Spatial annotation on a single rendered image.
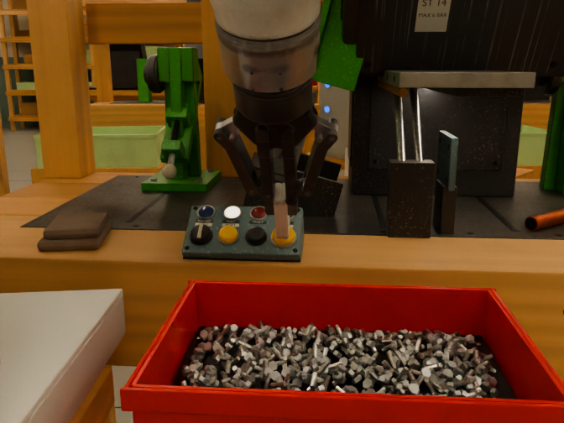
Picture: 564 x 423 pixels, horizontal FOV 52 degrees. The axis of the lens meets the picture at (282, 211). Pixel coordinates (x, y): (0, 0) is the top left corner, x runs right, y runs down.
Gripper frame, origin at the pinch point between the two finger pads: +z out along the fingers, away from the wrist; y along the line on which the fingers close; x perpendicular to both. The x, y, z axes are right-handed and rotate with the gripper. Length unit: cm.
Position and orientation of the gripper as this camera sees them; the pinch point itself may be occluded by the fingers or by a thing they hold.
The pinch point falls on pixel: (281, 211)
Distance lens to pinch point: 68.8
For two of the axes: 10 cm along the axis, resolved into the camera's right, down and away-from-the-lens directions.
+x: 0.7, -7.6, 6.5
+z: 0.5, 6.5, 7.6
